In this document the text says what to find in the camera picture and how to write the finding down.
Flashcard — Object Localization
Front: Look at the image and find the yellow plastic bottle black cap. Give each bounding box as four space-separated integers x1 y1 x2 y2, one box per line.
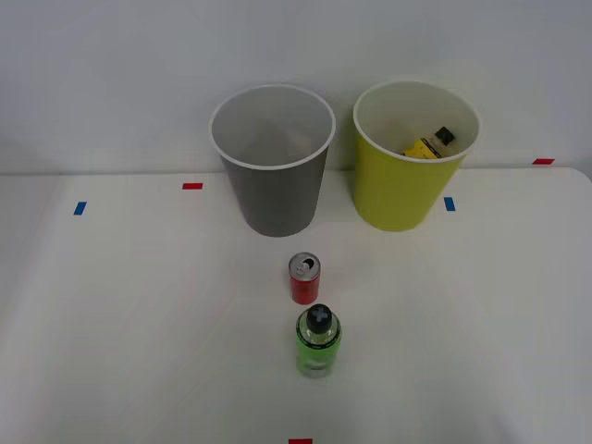
401 126 457 161

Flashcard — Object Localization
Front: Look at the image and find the grey plastic waste bin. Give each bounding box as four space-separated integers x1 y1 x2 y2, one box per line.
207 82 338 238

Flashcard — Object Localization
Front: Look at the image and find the red drink can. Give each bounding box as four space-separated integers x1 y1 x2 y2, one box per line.
288 252 322 306

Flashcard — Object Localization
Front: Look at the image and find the yellow-green plastic waste bin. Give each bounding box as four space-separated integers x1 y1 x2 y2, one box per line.
352 80 483 233

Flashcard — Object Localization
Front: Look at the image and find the green plastic bottle black cap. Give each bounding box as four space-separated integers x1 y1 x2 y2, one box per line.
294 303 343 380

